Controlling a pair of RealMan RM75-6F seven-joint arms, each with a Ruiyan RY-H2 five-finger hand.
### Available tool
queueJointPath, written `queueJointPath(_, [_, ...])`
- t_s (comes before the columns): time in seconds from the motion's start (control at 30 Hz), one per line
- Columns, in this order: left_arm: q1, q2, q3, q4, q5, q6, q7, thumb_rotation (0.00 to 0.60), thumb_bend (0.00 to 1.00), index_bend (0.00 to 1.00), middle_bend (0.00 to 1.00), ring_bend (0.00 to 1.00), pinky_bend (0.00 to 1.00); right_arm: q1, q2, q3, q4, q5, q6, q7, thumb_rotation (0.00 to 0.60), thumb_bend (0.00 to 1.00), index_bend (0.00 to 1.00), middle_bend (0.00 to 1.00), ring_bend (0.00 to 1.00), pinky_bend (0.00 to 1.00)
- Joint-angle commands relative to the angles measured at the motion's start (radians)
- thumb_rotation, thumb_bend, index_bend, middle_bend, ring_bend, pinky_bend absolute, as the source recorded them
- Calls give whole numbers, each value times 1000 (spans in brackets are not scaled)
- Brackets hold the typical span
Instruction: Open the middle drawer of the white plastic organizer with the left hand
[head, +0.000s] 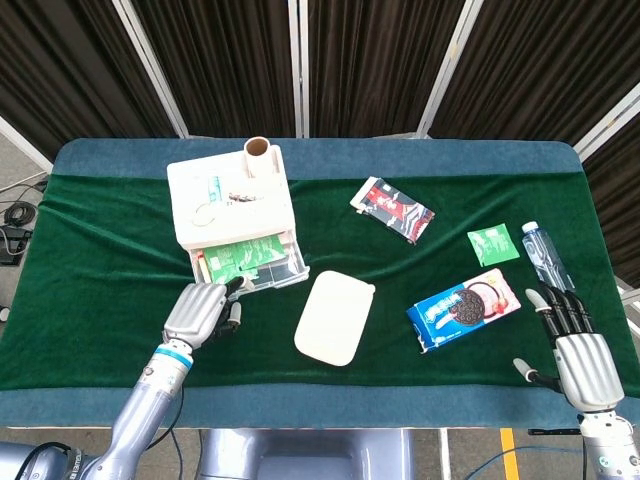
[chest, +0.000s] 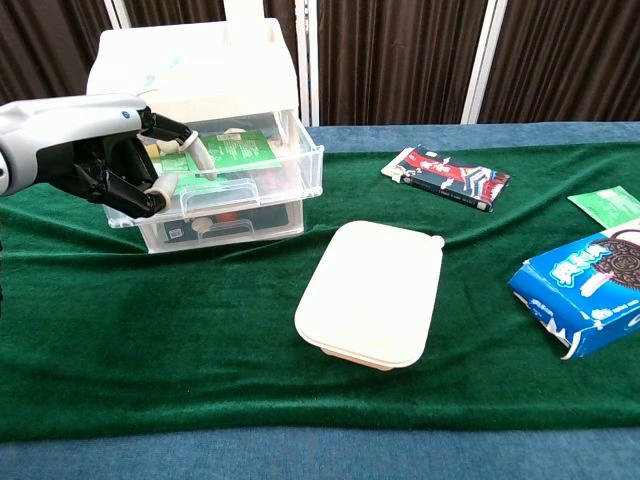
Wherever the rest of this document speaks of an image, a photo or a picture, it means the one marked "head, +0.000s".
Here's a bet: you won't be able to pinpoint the black floor cables and adapter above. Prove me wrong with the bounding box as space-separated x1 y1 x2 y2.
0 172 49 266

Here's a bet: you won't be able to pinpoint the green velvet cloth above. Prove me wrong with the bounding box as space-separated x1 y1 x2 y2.
0 172 640 394

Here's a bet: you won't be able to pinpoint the white plastic drawer cabinet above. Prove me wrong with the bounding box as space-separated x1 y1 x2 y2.
166 144 297 254

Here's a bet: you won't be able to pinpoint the silver robot torso base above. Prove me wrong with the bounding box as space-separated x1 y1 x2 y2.
197 428 416 480

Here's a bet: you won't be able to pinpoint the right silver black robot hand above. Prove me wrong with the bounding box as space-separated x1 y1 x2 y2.
513 282 626 414

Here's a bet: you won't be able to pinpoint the green sachet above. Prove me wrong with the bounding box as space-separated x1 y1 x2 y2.
467 223 521 266

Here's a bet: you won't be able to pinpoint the clear plastic water bottle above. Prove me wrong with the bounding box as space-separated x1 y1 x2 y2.
521 221 576 294

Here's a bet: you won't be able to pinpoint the blue tablecloth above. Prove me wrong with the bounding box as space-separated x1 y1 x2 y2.
0 137 640 430

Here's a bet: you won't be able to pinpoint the blue floor cable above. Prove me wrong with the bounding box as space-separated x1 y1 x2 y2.
469 442 591 480

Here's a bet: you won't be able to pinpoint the blue Oreo cookie box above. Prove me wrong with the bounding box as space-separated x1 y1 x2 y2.
405 268 522 355

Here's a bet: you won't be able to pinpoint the cardboard tube roll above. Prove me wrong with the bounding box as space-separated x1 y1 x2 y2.
243 137 274 180

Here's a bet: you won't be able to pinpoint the white lidded lunch box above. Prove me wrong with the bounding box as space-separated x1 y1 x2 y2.
293 269 376 367

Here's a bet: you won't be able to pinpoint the green packets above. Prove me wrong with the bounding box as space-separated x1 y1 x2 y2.
202 235 287 282

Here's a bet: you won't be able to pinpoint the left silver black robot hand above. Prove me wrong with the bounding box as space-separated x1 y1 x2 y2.
162 275 246 351

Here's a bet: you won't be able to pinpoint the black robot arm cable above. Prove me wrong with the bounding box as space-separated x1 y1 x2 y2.
147 387 186 454

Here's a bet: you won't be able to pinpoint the thin white ring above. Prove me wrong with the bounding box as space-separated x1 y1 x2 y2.
188 202 217 228

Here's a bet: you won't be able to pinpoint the dark curtain folding screen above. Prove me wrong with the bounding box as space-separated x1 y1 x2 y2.
0 0 640 291

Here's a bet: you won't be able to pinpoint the dark blue red snack packet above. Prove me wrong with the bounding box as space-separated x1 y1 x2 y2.
349 175 436 246

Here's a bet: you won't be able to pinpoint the clear drawer with green packets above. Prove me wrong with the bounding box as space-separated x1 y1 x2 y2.
188 234 311 294

